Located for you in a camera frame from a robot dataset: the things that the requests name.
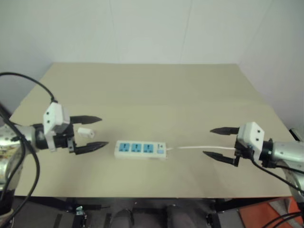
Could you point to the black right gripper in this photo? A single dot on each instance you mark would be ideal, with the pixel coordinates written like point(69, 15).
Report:
point(243, 153)

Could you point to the orange floor mat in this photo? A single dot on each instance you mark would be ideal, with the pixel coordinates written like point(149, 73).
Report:
point(256, 216)

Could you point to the white plug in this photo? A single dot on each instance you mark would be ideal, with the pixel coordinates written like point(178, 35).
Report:
point(85, 131)

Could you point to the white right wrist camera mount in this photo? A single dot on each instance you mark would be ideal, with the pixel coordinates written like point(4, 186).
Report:
point(251, 135)

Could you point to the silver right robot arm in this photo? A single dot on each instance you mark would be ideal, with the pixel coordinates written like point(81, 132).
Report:
point(285, 150)

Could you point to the small silver metal bracket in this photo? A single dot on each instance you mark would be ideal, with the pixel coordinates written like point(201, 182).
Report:
point(79, 210)

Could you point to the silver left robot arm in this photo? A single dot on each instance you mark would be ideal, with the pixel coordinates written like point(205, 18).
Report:
point(26, 134)

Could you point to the black metal table frame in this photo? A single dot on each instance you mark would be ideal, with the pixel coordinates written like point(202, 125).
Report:
point(59, 202)

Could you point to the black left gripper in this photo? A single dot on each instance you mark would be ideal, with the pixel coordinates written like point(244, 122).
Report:
point(63, 141)

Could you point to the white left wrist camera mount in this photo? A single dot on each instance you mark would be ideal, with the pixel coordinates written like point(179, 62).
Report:
point(53, 114)

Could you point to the white power strip blue sockets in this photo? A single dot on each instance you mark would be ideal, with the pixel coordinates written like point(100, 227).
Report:
point(156, 155)

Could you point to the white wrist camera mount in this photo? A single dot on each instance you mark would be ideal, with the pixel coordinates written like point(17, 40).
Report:
point(53, 114)
point(251, 135)

